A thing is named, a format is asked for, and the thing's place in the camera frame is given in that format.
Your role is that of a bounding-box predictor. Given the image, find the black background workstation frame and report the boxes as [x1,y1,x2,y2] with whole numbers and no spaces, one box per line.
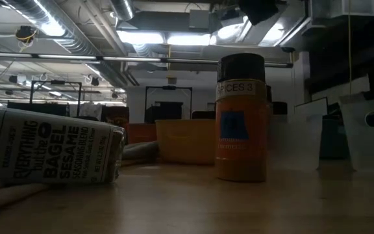
[30,80,82,114]
[144,85,193,124]

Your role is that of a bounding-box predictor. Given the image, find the large silver spiral duct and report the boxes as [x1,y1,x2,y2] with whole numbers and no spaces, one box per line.
[3,0,132,87]

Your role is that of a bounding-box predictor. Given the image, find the small silver spiral duct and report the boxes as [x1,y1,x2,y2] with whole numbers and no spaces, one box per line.
[110,0,134,21]

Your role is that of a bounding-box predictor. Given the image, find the hanging black yellow cord reel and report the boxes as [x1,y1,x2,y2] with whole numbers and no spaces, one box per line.
[14,25,38,45]

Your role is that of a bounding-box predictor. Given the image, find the small yellow plastic bin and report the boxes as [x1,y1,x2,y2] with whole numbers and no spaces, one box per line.
[155,118,217,165]

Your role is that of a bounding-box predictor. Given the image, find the gray ceiling box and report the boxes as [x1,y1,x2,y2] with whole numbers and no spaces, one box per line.
[189,9,210,29]

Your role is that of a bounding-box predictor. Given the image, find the bagel sesame seasoning jar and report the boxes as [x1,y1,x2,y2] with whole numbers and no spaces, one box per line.
[0,106,126,185]

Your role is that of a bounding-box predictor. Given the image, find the dark teal plastic bin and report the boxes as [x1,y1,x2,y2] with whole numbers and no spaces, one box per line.
[104,106,130,126]

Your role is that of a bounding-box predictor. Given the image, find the pink cloth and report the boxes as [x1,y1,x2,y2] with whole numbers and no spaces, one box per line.
[0,175,50,212]

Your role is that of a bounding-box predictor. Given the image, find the clear plastic bin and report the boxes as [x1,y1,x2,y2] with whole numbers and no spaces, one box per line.
[267,113,323,172]
[339,93,374,173]

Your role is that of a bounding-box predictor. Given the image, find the ceiling light panel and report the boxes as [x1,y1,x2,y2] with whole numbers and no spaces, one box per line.
[117,31,165,46]
[40,21,66,37]
[166,33,211,46]

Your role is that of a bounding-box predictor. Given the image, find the orange turmeric jar black lid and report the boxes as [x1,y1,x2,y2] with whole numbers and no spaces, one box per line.
[215,53,269,183]

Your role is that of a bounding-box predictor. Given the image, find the gray cloth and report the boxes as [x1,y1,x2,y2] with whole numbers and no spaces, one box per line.
[121,141,160,165]

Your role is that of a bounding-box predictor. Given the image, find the long horizontal ceiling pipe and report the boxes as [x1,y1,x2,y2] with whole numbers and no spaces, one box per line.
[0,51,293,68]

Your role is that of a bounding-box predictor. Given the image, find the orange plastic bin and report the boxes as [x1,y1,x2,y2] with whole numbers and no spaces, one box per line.
[127,122,158,145]

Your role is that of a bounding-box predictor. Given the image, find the white board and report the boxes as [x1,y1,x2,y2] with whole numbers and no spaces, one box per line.
[294,96,329,118]

